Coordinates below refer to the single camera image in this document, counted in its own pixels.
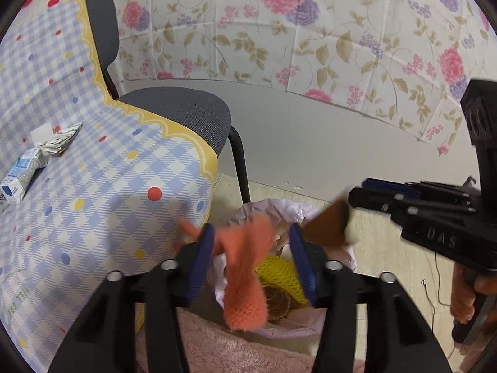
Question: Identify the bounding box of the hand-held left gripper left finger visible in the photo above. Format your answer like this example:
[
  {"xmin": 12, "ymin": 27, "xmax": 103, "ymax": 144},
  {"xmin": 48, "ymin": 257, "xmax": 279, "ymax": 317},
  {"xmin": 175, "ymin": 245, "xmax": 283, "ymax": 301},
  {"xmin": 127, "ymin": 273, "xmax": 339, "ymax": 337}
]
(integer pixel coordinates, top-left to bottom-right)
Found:
[{"xmin": 47, "ymin": 223, "xmax": 216, "ymax": 373}]

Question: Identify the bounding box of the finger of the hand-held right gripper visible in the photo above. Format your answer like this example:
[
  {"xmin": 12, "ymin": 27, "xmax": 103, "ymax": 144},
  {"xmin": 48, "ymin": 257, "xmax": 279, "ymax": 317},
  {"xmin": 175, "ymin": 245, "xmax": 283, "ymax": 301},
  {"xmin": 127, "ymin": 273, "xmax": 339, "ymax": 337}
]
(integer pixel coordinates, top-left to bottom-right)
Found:
[
  {"xmin": 362, "ymin": 178, "xmax": 482, "ymax": 203},
  {"xmin": 347, "ymin": 186, "xmax": 478, "ymax": 226}
]

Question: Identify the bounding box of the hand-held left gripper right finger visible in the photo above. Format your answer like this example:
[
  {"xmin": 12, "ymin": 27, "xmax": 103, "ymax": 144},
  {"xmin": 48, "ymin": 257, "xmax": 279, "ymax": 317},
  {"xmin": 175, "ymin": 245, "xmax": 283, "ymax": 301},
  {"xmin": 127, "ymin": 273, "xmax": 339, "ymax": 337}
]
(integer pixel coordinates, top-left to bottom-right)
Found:
[{"xmin": 289, "ymin": 223, "xmax": 453, "ymax": 373}]

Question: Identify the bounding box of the yellow foam net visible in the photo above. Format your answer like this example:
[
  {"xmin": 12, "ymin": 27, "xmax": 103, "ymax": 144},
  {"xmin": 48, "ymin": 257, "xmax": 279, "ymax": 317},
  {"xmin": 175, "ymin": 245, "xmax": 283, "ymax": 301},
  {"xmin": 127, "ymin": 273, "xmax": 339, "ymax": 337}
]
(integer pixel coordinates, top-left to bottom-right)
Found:
[{"xmin": 254, "ymin": 254, "xmax": 307, "ymax": 306}]

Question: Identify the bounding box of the brown leather piece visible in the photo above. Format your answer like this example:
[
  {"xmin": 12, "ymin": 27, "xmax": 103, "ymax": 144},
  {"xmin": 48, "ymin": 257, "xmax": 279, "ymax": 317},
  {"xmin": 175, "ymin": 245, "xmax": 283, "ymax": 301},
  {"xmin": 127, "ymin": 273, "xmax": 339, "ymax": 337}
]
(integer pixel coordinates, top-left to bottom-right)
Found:
[{"xmin": 301, "ymin": 200, "xmax": 350, "ymax": 247}]

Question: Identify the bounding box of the small wicker basket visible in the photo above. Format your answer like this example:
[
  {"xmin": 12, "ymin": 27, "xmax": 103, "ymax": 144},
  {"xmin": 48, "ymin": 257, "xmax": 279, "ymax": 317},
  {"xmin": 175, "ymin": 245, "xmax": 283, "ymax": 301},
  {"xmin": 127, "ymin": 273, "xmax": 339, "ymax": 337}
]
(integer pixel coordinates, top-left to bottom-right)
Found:
[{"xmin": 264, "ymin": 285, "xmax": 292, "ymax": 321}]

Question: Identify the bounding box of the orange knitted cloth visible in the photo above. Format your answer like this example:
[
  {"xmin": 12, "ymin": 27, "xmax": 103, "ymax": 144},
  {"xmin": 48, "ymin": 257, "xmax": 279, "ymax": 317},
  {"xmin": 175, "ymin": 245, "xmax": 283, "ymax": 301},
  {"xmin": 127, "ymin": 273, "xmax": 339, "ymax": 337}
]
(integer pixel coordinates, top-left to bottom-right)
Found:
[{"xmin": 179, "ymin": 215, "xmax": 276, "ymax": 331}]

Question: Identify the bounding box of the person's right hand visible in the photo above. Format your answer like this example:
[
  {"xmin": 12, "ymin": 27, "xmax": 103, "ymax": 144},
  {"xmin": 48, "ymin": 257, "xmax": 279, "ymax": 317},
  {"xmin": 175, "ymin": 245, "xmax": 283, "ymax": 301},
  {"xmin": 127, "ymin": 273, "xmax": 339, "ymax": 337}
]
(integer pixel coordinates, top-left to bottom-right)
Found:
[{"xmin": 450, "ymin": 266, "xmax": 497, "ymax": 325}]

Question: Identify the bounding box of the pink fuzzy rug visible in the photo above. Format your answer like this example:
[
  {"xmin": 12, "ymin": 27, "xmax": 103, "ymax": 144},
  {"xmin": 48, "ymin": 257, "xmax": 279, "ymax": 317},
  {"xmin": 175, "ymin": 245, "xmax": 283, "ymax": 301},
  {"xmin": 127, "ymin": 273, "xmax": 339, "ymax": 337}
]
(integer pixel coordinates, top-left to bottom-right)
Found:
[{"xmin": 136, "ymin": 307, "xmax": 331, "ymax": 373}]

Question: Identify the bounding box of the blue checked plastic cloth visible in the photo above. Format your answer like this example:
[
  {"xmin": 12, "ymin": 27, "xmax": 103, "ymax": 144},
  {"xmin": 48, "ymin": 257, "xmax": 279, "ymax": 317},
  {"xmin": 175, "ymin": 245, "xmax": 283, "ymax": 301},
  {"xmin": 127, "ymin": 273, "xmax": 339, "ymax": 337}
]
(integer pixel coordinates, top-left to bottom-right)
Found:
[{"xmin": 0, "ymin": 0, "xmax": 218, "ymax": 358}]

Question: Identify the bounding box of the grey office chair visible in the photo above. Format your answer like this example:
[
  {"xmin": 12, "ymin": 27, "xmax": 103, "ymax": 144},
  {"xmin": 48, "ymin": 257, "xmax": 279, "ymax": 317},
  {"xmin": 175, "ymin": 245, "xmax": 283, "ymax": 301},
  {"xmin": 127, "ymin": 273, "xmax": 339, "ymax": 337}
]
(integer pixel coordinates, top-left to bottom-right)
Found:
[{"xmin": 83, "ymin": 0, "xmax": 253, "ymax": 205}]

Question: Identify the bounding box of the floral print plastic sheet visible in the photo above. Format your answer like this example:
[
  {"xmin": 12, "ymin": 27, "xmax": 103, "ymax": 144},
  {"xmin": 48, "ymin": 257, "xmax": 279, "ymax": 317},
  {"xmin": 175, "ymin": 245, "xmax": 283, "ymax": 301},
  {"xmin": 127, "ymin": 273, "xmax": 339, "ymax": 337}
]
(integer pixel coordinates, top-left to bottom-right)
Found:
[{"xmin": 105, "ymin": 0, "xmax": 494, "ymax": 156}]

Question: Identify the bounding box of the crumpled silver wrapper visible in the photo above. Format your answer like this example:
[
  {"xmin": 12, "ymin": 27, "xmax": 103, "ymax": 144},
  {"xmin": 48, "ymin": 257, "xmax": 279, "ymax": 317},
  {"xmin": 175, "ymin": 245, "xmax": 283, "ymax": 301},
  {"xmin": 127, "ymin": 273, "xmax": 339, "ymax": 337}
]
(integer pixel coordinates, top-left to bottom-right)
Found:
[{"xmin": 39, "ymin": 122, "xmax": 83, "ymax": 158}]

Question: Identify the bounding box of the white drink carton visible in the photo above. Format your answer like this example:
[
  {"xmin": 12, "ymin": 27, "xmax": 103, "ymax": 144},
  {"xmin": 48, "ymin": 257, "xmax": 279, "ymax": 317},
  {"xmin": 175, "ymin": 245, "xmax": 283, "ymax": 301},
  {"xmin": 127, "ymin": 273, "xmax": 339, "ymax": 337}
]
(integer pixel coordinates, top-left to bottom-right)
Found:
[{"xmin": 0, "ymin": 148, "xmax": 53, "ymax": 204}]

